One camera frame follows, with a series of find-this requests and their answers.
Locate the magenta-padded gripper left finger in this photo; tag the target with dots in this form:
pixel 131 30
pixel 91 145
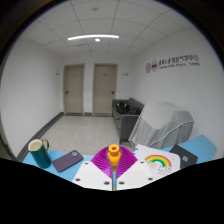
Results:
pixel 91 176

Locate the black bag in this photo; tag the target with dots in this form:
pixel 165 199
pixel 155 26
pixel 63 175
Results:
pixel 121 107

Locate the grey sofa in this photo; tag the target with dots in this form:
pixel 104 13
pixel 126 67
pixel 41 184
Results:
pixel 125 125

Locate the white cloth-covered furniture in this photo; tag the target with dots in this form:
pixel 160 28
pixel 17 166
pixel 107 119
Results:
pixel 163 125

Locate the purple smartphone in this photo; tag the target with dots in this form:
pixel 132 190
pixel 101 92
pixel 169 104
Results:
pixel 66 161

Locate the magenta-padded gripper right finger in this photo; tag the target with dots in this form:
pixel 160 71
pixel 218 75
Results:
pixel 136 175

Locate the dark green mug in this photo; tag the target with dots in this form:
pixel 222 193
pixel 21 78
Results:
pixel 40 156

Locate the small round ceiling light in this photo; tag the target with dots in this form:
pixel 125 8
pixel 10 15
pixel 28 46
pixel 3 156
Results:
pixel 97 39

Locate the beige door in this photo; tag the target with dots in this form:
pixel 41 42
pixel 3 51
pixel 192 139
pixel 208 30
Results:
pixel 73 90
pixel 104 90

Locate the wall lettering sign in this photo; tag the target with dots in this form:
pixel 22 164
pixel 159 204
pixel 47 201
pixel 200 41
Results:
pixel 173 63

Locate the long ceiling light strip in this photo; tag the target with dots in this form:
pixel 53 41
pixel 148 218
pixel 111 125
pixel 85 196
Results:
pixel 93 37

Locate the white rainbow-print mouse pad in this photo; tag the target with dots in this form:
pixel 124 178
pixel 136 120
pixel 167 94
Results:
pixel 166 158

